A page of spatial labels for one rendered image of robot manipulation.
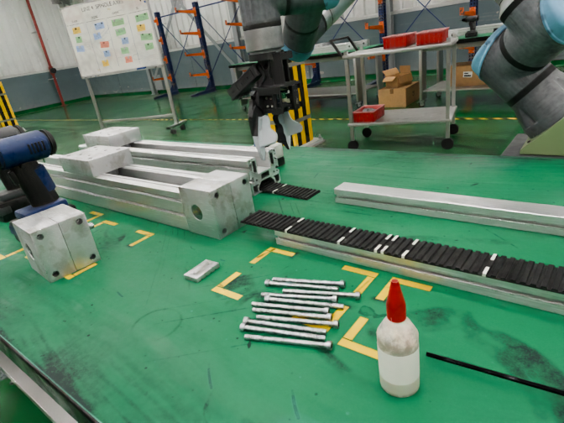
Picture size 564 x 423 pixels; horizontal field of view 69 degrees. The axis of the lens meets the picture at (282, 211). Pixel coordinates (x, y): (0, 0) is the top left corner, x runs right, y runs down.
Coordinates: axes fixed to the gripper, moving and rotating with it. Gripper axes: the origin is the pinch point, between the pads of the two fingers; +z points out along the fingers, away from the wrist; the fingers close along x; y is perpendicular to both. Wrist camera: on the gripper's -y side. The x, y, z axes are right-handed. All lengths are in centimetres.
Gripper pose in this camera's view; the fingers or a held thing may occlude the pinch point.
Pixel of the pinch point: (273, 149)
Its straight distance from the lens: 90.9
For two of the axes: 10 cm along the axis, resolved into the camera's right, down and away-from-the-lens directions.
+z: 1.5, 9.1, 3.9
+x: 6.2, -3.9, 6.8
